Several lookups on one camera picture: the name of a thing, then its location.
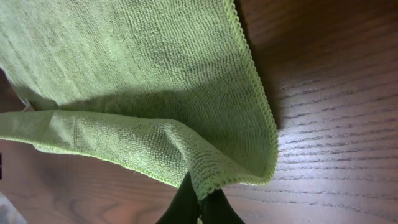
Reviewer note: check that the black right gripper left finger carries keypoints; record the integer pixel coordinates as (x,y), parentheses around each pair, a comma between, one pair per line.
(184,208)

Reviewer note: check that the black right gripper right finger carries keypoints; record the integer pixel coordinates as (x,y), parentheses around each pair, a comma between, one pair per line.
(215,209)

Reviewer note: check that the light green microfiber cloth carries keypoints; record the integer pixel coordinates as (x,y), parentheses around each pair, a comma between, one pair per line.
(164,88)

